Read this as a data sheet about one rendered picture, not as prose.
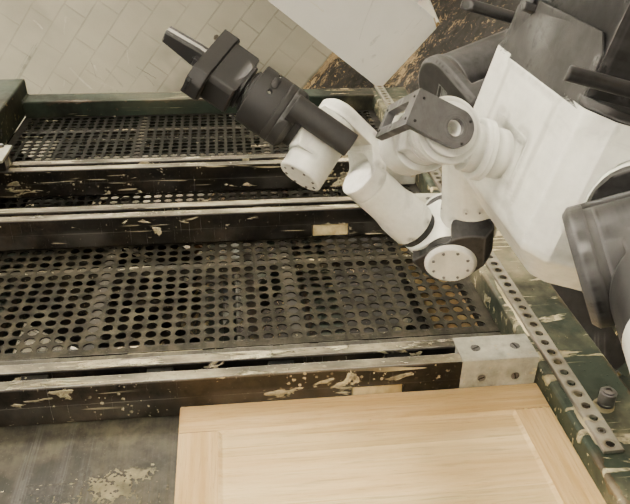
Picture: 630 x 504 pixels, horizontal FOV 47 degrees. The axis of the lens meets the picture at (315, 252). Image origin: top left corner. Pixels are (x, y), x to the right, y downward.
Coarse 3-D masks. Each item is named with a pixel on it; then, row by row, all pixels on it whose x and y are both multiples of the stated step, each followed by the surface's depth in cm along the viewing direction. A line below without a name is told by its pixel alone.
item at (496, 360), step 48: (480, 336) 117; (0, 384) 105; (48, 384) 105; (96, 384) 105; (144, 384) 106; (192, 384) 107; (240, 384) 108; (288, 384) 110; (336, 384) 111; (384, 384) 112; (432, 384) 113; (480, 384) 114
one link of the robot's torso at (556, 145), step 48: (528, 0) 73; (576, 0) 65; (624, 0) 58; (528, 48) 71; (576, 48) 63; (624, 48) 59; (480, 96) 80; (528, 96) 70; (576, 96) 61; (624, 96) 57; (528, 144) 68; (576, 144) 61; (624, 144) 60; (480, 192) 76; (528, 192) 66; (576, 192) 62; (528, 240) 66; (576, 288) 70
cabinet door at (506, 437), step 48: (528, 384) 115; (192, 432) 104; (240, 432) 105; (288, 432) 105; (336, 432) 105; (384, 432) 106; (432, 432) 106; (480, 432) 106; (528, 432) 106; (192, 480) 97; (240, 480) 97; (288, 480) 97; (336, 480) 98; (384, 480) 98; (432, 480) 98; (480, 480) 98; (528, 480) 98; (576, 480) 98
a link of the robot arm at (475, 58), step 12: (492, 36) 91; (504, 36) 90; (468, 48) 89; (480, 48) 89; (492, 48) 88; (456, 60) 87; (468, 60) 87; (480, 60) 87; (468, 72) 87; (480, 72) 87
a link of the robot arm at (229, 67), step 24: (216, 48) 97; (240, 48) 99; (192, 72) 94; (216, 72) 95; (240, 72) 97; (264, 72) 96; (192, 96) 96; (216, 96) 97; (240, 96) 98; (264, 96) 96; (240, 120) 99; (264, 120) 97
